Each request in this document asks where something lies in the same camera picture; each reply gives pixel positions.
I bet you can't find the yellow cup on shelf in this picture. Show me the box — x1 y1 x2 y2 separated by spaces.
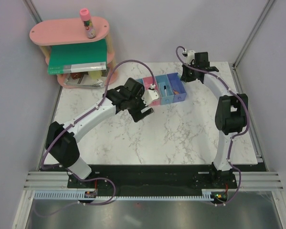
88 71 102 80

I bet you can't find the light blue bin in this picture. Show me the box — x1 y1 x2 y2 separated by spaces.
136 78 144 84
156 75 174 105

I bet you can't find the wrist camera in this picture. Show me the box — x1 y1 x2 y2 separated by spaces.
142 89 160 106
183 50 196 65

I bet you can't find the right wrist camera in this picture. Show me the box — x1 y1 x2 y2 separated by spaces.
183 50 196 65

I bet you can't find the pink wooden shelf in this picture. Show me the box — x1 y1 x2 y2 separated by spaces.
30 16 116 88

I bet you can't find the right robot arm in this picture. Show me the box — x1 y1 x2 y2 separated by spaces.
180 49 250 188

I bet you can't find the green book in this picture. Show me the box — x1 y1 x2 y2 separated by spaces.
47 39 107 75

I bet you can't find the white cable duct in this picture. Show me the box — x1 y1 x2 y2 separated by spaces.
33 189 227 201

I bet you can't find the pink plastic bin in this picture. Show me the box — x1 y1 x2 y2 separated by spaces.
143 76 161 107

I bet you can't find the aluminium frame post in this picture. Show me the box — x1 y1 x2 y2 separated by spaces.
23 0 42 23
231 0 276 71

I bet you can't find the pink capped bottle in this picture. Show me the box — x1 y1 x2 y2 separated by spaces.
79 8 96 39

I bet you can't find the aluminium frame post left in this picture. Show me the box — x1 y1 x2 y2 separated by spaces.
23 0 42 23

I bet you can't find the dark blue plastic bin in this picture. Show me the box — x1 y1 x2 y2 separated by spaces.
167 73 187 103

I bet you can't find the brown toy on shelf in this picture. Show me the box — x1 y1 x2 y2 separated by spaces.
70 73 82 80

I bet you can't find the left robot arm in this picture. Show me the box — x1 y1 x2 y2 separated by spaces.
45 78 159 187

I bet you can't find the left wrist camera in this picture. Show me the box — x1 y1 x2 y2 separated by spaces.
142 89 160 106

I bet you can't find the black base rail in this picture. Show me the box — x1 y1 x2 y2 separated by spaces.
67 165 237 196

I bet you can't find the aluminium frame post right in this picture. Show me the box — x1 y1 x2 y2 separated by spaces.
231 0 276 71

